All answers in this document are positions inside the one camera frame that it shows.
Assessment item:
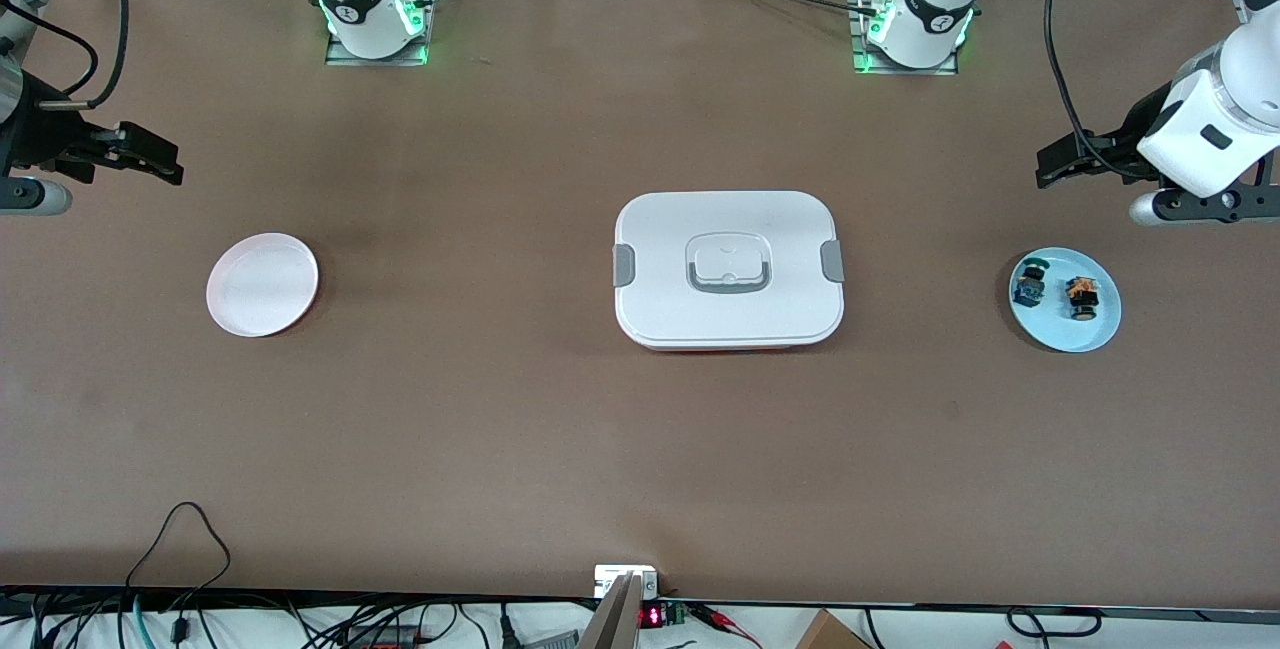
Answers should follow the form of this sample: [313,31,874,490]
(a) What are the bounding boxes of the black oval cable loop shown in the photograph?
[1005,607,1103,638]

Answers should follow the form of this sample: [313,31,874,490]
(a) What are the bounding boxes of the small white device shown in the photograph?
[594,565,659,598]

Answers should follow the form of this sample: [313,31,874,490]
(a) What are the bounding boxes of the grey metal bar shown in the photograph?
[578,574,643,649]

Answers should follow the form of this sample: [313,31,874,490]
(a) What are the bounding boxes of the brown cardboard box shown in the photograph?
[795,609,873,649]

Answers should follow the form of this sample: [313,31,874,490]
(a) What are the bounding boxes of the pink round plate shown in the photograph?
[206,232,321,338]

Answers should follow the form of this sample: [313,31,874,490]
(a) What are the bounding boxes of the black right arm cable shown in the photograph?
[0,0,130,112]

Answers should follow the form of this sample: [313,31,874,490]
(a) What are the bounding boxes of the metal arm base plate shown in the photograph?
[325,0,439,67]
[848,0,961,76]

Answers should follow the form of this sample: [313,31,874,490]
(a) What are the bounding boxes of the orange push button switch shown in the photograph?
[1063,275,1101,320]

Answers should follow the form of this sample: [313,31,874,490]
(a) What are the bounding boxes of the green push button switch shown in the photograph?
[1012,259,1049,308]

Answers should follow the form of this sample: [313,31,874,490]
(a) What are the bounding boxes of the black looped cable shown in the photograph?
[125,501,233,620]

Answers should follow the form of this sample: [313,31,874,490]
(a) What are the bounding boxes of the light blue round plate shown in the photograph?
[1008,247,1123,354]

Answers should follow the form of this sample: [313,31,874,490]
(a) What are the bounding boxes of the white lidded lunch box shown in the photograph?
[612,190,846,352]

